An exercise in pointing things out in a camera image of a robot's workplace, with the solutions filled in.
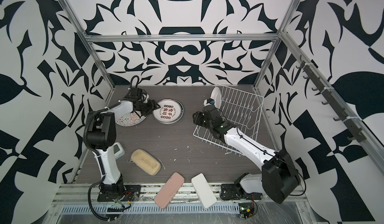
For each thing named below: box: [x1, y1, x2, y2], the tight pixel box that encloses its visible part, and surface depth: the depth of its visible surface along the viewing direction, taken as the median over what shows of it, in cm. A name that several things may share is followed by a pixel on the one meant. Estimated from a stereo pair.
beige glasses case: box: [127, 148, 162, 176], surface depth 83 cm
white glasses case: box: [191, 173, 218, 210], surface depth 73 cm
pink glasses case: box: [154, 172, 185, 210], surface depth 75 cm
